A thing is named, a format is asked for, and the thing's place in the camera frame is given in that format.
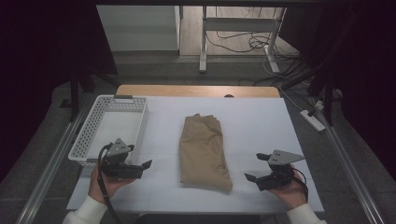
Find khaki pants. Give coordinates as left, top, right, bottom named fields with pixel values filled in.
left=178, top=113, right=233, bottom=192

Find white perforated plastic basket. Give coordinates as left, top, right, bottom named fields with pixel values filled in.
left=67, top=94, right=149, bottom=168

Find white power cable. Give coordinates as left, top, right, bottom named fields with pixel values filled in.
left=278, top=85, right=305, bottom=112

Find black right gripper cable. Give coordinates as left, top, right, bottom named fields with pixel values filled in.
left=290, top=167, right=310, bottom=203

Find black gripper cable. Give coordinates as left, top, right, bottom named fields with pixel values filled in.
left=96, top=143, right=123, bottom=224
left=290, top=167, right=310, bottom=203

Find white cabinet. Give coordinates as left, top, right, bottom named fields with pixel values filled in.
left=96, top=4, right=183, bottom=52

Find white power strip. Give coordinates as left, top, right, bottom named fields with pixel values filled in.
left=299, top=109, right=327, bottom=133

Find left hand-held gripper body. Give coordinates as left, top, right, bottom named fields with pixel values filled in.
left=100, top=137, right=144, bottom=181

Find white foam board mat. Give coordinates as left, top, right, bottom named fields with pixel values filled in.
left=65, top=95, right=325, bottom=215

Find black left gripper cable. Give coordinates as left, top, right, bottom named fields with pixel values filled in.
left=96, top=143, right=123, bottom=224

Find white metal desk frame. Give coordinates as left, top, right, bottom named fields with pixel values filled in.
left=199, top=6, right=288, bottom=75

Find person's right hand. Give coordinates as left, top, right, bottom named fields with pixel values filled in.
left=268, top=169, right=309, bottom=211

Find dark curtain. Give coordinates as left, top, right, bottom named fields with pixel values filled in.
left=279, top=0, right=396, bottom=174
left=0, top=0, right=119, bottom=183

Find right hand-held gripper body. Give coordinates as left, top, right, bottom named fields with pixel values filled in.
left=253, top=149, right=306, bottom=191

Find person's left hand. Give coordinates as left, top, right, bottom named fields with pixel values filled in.
left=88, top=164, right=136, bottom=204

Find tangle of black floor cables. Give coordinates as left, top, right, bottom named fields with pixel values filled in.
left=205, top=6, right=312, bottom=89

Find aluminium rail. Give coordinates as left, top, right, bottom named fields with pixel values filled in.
left=15, top=102, right=94, bottom=224
left=311, top=99, right=387, bottom=224

